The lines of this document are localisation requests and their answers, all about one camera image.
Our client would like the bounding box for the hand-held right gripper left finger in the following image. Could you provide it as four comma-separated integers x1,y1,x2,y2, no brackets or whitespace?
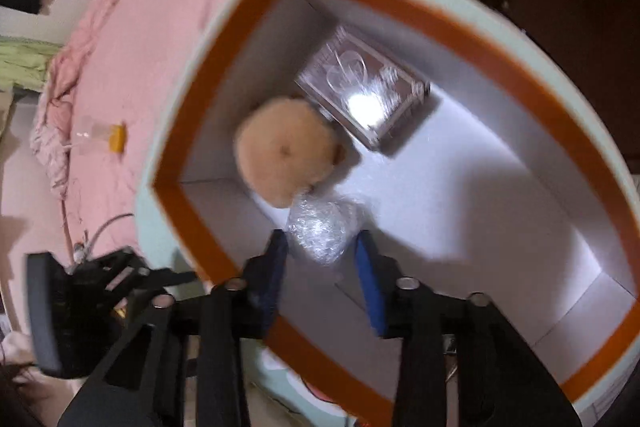
57,229,291,427

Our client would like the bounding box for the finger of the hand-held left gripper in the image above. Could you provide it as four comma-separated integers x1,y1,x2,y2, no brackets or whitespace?
107,248,199,303

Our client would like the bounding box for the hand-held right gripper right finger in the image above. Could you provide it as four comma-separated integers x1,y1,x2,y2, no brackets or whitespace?
354,231,583,427

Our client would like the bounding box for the clear plastic wrap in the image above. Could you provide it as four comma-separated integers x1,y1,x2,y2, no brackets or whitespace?
286,194,368,265

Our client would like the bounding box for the orange cardboard box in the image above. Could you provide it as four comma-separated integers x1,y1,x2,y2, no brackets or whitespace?
151,0,640,427

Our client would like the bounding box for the tan round plush toy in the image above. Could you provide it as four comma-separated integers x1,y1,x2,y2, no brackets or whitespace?
235,96,347,208

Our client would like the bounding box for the small bottle with orange cap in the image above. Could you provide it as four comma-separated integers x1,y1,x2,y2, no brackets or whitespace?
75,117,127,154

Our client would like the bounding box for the brown box in clear wrap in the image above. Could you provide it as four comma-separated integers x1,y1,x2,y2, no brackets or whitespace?
294,26,432,152

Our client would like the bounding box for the pink blanket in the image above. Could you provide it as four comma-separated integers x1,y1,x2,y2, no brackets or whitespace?
30,0,486,270

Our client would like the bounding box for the green cloth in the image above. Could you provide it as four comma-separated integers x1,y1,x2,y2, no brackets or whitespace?
0,36,66,92

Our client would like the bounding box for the dark brown door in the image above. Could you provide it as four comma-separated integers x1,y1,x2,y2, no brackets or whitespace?
475,0,640,180

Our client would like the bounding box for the grey cable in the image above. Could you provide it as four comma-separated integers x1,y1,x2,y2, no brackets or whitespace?
72,213,136,265

